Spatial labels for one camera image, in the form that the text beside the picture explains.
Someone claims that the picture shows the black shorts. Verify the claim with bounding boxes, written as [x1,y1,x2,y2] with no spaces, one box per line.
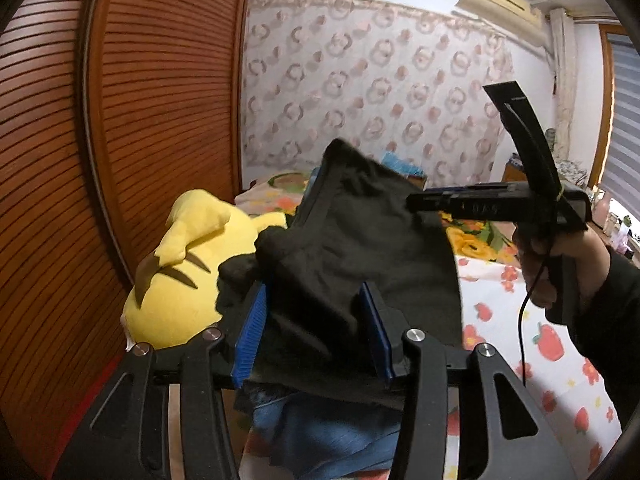
[217,140,462,410]

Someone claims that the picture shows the person right forearm black sleeve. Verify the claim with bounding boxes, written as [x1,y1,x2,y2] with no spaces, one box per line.
[548,231,639,426]

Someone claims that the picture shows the person right hand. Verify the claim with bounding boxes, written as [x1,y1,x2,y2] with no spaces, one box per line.
[513,226,611,310]

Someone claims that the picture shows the floral blanket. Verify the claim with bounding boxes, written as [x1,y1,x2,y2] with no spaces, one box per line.
[234,168,520,268]

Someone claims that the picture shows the pink bottle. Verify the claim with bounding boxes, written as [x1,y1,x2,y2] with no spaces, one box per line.
[592,190,611,229]

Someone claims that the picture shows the cardboard box with blue cloth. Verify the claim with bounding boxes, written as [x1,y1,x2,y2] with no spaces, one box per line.
[381,152,426,180]

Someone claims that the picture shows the white strawberry print sheet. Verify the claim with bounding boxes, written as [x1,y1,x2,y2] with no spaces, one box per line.
[456,257,620,479]

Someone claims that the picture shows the zebra window blind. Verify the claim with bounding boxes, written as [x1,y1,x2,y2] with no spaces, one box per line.
[601,34,640,217]

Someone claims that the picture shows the circle pattern lace curtain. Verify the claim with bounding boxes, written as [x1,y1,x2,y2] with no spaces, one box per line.
[241,0,513,185]

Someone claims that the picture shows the yellow pikachu plush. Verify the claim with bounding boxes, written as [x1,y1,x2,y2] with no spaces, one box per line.
[120,188,286,350]

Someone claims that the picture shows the beige side curtain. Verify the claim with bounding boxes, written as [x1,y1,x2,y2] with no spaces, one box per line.
[549,8,577,160]

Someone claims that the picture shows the blue denim folded jeans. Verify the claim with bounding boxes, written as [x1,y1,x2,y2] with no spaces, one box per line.
[235,386,401,479]

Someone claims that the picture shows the wooden louvered wardrobe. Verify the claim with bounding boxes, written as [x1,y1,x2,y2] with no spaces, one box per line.
[1,0,247,479]

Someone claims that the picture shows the wall air conditioner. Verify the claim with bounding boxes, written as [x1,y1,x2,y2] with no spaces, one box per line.
[457,0,549,48]

